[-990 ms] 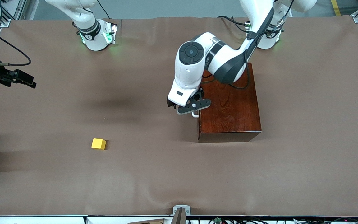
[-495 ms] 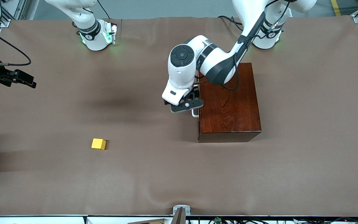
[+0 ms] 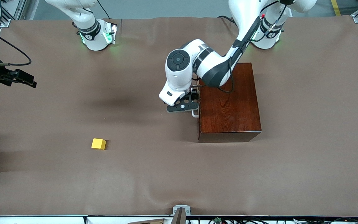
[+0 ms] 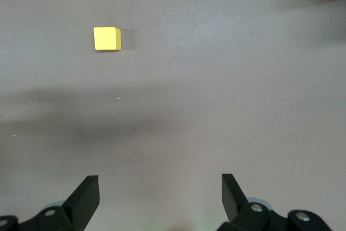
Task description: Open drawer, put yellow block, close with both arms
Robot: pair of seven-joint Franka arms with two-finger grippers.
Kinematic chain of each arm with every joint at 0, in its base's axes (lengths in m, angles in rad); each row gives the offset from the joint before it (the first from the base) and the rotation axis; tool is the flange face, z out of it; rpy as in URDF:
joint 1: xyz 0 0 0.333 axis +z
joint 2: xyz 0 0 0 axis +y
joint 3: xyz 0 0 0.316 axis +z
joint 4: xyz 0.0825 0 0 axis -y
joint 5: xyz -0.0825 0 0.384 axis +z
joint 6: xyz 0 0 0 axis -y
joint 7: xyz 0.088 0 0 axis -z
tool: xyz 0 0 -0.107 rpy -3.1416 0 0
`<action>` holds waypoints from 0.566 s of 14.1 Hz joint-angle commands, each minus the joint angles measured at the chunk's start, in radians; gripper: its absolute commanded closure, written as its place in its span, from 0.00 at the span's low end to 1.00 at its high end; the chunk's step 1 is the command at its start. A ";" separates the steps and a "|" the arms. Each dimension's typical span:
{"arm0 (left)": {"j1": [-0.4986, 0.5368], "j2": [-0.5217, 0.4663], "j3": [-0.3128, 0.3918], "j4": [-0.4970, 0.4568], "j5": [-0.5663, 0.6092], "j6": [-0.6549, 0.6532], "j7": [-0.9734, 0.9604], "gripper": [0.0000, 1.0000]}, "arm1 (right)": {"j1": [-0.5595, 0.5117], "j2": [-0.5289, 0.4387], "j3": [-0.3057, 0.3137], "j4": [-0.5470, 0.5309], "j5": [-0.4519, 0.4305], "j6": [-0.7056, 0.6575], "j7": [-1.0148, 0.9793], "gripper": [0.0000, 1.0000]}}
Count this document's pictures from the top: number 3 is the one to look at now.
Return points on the yellow cube block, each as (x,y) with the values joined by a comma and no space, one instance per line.
(98,143)

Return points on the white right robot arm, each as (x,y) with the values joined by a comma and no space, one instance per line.
(92,34)

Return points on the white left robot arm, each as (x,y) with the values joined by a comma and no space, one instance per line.
(213,65)

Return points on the dark red wooden cabinet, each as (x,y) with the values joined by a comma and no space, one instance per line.
(228,102)

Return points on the brown table cover mat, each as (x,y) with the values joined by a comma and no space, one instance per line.
(73,186)

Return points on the green terminal connector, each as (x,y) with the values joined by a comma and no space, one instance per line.
(218,220)

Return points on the tan wooden board piece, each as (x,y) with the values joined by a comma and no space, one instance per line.
(151,221)

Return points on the grey metal mount clamp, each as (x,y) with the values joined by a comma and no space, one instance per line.
(177,207)

